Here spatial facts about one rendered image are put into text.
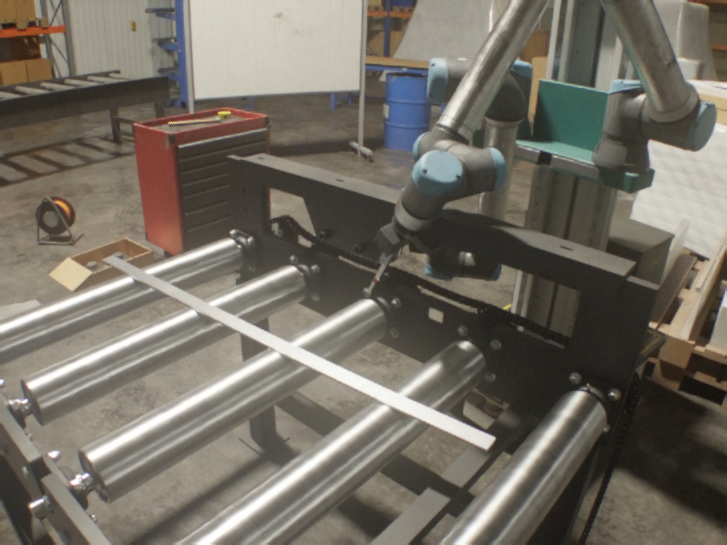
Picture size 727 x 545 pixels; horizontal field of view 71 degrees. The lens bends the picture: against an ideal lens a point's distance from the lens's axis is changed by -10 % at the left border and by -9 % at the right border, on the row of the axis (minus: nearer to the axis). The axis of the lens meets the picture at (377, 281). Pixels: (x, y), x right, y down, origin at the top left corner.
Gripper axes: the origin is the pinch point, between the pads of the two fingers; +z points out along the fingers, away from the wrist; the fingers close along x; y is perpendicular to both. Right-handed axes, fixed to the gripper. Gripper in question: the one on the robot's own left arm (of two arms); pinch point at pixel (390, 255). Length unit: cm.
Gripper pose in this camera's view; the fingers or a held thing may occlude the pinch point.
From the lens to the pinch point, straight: 135.8
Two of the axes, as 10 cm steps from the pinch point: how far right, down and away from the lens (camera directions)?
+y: -6.2, -7.5, 2.1
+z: -2.8, 4.7, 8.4
